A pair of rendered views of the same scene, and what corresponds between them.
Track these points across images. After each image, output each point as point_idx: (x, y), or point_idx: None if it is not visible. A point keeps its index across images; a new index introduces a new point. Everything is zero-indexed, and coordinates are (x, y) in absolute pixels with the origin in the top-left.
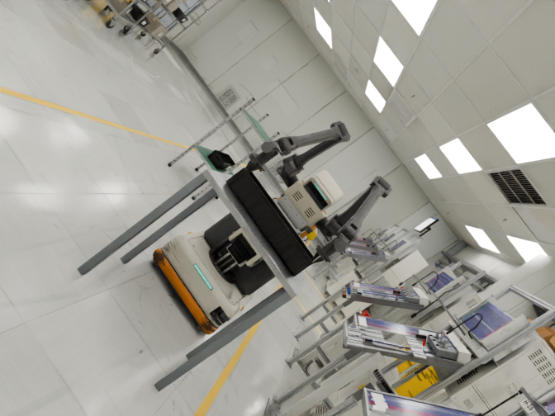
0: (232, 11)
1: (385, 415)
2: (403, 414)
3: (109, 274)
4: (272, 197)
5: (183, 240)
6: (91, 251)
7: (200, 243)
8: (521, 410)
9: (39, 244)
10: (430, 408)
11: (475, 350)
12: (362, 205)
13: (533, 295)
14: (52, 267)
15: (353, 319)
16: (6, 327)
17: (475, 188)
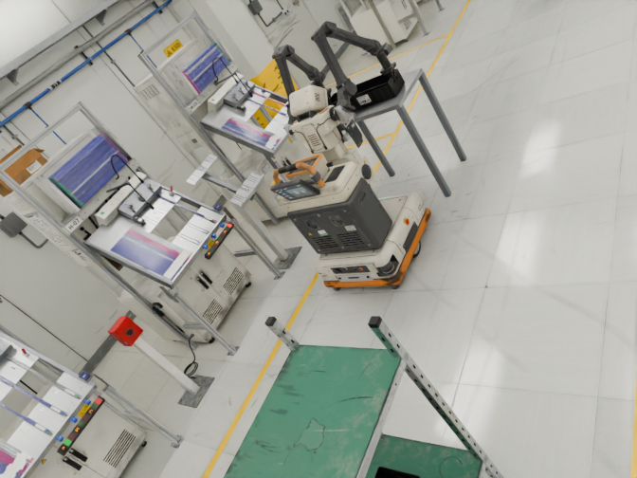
0: None
1: (276, 133)
2: (265, 130)
3: (449, 177)
4: (330, 184)
5: (410, 193)
6: (469, 172)
7: (393, 214)
8: (191, 113)
9: (491, 141)
10: (243, 133)
11: (135, 167)
12: (303, 62)
13: (44, 131)
14: (476, 144)
15: (168, 294)
16: (467, 120)
17: None
